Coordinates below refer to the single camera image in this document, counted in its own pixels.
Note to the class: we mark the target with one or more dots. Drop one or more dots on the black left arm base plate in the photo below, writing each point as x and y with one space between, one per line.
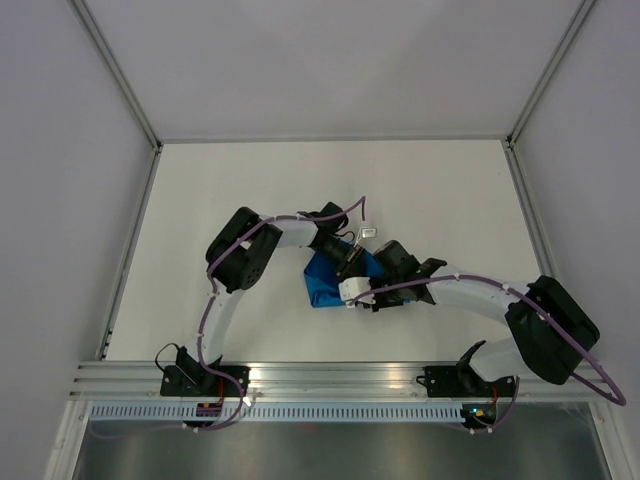
177 383

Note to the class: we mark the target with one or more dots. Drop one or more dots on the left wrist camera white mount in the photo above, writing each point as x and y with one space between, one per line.
366 232

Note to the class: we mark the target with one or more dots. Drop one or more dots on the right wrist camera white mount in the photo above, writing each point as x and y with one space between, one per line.
354 290

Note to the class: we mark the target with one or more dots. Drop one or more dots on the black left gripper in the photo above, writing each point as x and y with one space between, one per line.
350 264

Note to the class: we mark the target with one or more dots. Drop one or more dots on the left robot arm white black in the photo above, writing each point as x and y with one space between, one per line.
237 259

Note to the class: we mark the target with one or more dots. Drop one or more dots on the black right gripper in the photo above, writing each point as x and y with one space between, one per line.
382 305

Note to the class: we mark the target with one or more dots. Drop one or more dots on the blue cloth napkin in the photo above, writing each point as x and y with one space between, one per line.
322 276

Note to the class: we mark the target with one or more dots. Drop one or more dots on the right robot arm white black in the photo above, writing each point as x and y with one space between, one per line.
544 321

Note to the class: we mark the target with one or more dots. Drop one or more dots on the aluminium frame right post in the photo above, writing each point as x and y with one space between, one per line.
569 36

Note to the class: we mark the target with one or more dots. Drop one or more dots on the aluminium frame post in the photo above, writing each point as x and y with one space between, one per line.
90 25
569 36

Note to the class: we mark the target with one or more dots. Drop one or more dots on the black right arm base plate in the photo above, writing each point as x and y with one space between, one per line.
447 381

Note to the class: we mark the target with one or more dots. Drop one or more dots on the white slotted cable duct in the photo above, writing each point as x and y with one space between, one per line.
447 412

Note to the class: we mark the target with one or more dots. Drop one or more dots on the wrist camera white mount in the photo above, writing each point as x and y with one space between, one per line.
354 290
366 232

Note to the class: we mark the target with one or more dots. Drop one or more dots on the aluminium frame left post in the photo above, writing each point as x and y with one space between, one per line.
90 25

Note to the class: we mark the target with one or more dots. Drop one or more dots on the aluminium mounting rail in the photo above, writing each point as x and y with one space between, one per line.
269 381

